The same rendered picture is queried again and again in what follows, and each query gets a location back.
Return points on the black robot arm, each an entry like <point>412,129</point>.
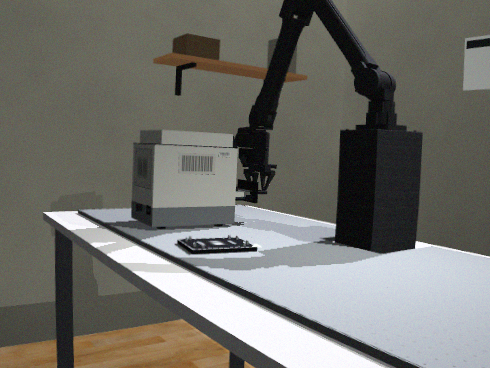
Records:
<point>370,83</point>

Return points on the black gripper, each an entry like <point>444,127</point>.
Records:
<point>260,164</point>

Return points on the off-white box-shaped machine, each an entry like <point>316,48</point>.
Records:
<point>186,178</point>

